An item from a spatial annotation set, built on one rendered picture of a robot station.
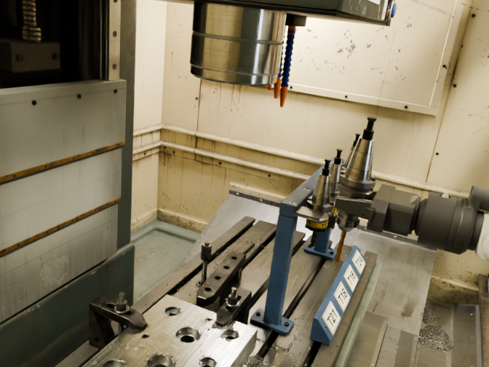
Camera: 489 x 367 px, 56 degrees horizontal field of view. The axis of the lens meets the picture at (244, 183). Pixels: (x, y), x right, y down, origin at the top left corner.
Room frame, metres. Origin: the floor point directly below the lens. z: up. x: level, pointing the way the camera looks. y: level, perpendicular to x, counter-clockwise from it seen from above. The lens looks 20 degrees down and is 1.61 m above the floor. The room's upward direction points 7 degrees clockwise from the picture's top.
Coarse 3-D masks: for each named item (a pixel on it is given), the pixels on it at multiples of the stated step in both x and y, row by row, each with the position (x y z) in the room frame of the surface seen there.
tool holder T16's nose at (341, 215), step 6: (336, 216) 0.75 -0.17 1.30; (342, 216) 0.73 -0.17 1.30; (348, 216) 0.73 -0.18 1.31; (354, 216) 0.73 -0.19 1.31; (336, 222) 0.74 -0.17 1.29; (342, 222) 0.73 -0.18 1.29; (348, 222) 0.73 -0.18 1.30; (354, 222) 0.73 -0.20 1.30; (342, 228) 0.73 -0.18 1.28; (348, 228) 0.73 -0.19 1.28
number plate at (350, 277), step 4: (348, 268) 1.18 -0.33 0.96; (348, 272) 1.17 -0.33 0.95; (352, 272) 1.19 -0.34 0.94; (344, 276) 1.14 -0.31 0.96; (348, 276) 1.15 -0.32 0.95; (352, 276) 1.18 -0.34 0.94; (356, 276) 1.19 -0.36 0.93; (348, 280) 1.14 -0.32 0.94; (352, 280) 1.16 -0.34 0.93; (356, 280) 1.18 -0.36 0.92; (348, 284) 1.13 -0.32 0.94; (352, 284) 1.15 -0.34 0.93; (356, 284) 1.17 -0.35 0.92; (352, 288) 1.13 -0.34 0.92
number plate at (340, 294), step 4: (340, 284) 1.09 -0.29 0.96; (340, 288) 1.08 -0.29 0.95; (344, 288) 1.10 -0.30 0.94; (336, 292) 1.05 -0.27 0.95; (340, 292) 1.07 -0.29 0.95; (344, 292) 1.08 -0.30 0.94; (336, 296) 1.04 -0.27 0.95; (340, 296) 1.05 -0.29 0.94; (344, 296) 1.07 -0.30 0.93; (348, 296) 1.09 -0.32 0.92; (336, 300) 1.03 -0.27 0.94; (340, 300) 1.04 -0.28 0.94; (344, 300) 1.06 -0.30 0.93; (348, 300) 1.07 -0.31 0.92; (340, 304) 1.03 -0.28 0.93; (344, 304) 1.05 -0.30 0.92; (344, 308) 1.03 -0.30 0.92
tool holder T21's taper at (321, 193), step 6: (318, 180) 0.99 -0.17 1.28; (324, 180) 0.98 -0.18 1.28; (330, 180) 0.99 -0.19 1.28; (318, 186) 0.98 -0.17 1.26; (324, 186) 0.98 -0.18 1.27; (318, 192) 0.98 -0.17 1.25; (324, 192) 0.98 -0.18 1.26; (312, 198) 0.99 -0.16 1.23; (318, 198) 0.98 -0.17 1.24; (324, 198) 0.97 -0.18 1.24; (318, 204) 0.97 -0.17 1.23; (324, 204) 0.97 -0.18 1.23
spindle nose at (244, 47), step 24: (192, 24) 0.82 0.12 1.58; (216, 24) 0.77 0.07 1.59; (240, 24) 0.76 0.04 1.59; (264, 24) 0.78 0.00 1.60; (192, 48) 0.81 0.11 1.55; (216, 48) 0.77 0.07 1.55; (240, 48) 0.76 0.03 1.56; (264, 48) 0.78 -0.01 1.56; (192, 72) 0.81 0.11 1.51; (216, 72) 0.77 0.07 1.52; (240, 72) 0.76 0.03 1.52; (264, 72) 0.78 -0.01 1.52
